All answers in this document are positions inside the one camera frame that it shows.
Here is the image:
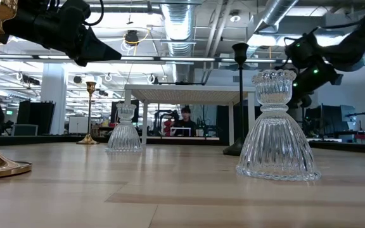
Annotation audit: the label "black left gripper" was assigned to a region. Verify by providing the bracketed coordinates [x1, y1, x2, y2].
[32, 6, 122, 68]

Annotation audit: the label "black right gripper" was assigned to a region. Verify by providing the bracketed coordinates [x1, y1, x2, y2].
[283, 31, 344, 109]

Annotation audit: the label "clear ribbed glass candle holder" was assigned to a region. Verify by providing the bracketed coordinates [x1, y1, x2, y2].
[105, 103, 144, 154]
[235, 68, 322, 182]

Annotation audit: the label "black tall candlestick holder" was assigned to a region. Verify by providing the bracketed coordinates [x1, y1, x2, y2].
[222, 42, 250, 156]

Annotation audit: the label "black desk monitors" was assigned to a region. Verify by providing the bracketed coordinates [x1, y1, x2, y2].
[304, 104, 357, 136]

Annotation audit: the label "white square column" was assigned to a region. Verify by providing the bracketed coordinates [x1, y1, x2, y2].
[40, 62, 68, 136]

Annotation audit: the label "white cabinet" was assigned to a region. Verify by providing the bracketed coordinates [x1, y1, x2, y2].
[68, 116, 92, 135]

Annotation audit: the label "black room partition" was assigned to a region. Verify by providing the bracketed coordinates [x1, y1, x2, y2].
[16, 100, 56, 136]

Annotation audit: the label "linear ceiling light strip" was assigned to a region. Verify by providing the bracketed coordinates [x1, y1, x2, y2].
[0, 54, 365, 66]

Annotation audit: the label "teal grey box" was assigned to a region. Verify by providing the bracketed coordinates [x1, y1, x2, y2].
[11, 123, 39, 137]

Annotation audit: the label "white perforated metal riser shelf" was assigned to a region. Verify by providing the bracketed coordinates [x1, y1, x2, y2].
[124, 84, 256, 147]

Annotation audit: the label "white laptop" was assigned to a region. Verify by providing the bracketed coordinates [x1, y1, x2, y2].
[170, 127, 192, 137]

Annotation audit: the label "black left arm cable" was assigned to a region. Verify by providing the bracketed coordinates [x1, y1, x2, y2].
[82, 0, 105, 27]

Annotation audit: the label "black ceiling cable reel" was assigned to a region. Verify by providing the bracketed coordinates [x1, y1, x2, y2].
[124, 29, 141, 47]

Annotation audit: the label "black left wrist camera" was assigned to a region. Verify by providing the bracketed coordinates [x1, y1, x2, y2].
[54, 0, 92, 25]

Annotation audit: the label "black aluminium table frame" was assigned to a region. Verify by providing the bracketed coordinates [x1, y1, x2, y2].
[0, 134, 365, 156]

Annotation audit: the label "silver ribbed ventilation duct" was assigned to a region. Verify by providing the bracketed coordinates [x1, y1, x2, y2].
[160, 0, 201, 84]

